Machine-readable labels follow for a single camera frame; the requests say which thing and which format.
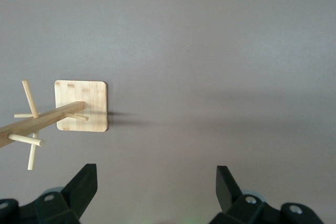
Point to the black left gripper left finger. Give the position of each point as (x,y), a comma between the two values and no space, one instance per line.
(81,190)

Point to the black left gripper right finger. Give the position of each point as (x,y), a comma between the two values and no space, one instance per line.
(228,195)

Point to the wooden cup tree stand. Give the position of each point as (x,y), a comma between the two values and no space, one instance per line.
(81,93)

